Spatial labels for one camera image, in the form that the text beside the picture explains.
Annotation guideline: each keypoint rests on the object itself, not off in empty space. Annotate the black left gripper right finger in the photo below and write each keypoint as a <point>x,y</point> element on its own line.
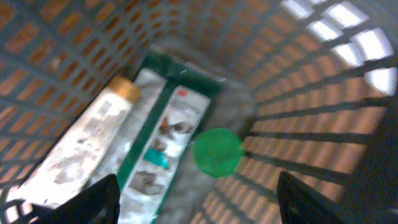
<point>301,204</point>

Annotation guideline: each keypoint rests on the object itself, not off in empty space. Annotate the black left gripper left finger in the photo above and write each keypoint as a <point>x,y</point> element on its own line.
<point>96,204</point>

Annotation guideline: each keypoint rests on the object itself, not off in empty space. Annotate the white tube gold cap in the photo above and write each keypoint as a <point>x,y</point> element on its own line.
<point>70,163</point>

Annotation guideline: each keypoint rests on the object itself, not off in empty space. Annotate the green lid jar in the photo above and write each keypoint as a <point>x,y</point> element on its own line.
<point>217,152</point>

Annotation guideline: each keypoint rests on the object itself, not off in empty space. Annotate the green wipes package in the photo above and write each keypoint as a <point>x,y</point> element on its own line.
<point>145,153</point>

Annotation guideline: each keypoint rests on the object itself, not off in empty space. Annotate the grey plastic basket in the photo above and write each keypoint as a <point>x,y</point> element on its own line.
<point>311,87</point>

